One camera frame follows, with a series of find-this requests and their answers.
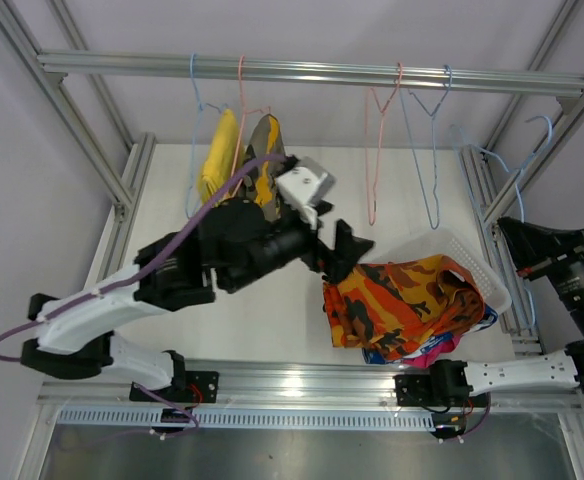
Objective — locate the aluminium hanging rail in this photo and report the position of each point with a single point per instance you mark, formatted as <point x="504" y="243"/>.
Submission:
<point x="259" y="70"/>

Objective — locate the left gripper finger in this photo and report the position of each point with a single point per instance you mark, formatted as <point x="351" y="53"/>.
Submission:
<point x="340" y="260"/>
<point x="321" y="208"/>

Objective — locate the blue white patterned trousers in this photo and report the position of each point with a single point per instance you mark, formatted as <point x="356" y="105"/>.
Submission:
<point x="487" y="320"/>

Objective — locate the green camouflage trousers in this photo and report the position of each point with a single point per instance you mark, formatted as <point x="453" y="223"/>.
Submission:
<point x="259" y="185"/>

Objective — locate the white slotted cable duct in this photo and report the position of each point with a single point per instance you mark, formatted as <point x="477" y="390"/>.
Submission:
<point x="410" y="421"/>

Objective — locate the blue hanger with orange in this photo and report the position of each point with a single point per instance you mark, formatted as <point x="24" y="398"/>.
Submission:
<point x="456" y="132"/>

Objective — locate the pink trousers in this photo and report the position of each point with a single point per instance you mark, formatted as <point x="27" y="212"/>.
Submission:
<point x="426" y="359"/>

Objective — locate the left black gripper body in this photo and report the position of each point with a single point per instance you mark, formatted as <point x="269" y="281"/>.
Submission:
<point x="289" y="244"/>

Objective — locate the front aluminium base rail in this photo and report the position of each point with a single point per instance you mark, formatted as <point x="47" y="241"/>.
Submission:
<point x="294" y="386"/>

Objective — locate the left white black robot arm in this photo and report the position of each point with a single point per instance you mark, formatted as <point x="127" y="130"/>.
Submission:
<point x="232" y="247"/>

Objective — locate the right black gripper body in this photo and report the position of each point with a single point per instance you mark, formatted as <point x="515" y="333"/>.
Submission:
<point x="575" y="278"/>

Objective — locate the light blue hanger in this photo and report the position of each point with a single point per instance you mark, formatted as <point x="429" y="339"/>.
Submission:
<point x="201" y="107"/>

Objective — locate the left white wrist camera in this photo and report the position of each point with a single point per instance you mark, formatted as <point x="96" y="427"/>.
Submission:
<point x="303" y="184"/>

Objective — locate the white plastic basket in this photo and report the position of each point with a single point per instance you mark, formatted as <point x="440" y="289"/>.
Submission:
<point x="449" y="242"/>

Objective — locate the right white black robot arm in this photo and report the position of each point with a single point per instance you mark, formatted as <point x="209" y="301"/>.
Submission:
<point x="450" y="383"/>

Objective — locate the aluminium frame structure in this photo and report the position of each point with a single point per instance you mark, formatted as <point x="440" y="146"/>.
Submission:
<point x="125" y="190"/>

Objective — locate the yellow trousers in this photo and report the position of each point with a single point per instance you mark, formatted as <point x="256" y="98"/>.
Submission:
<point x="218" y="165"/>

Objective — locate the pink wire hanger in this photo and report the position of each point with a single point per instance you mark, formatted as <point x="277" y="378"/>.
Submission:
<point x="372" y="169"/>

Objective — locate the orange camouflage trousers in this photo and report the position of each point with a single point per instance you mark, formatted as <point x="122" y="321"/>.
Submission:
<point x="393" y="308"/>

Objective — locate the pink hanger with camouflage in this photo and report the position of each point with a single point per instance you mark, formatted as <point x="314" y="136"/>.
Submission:
<point x="245" y="112"/>

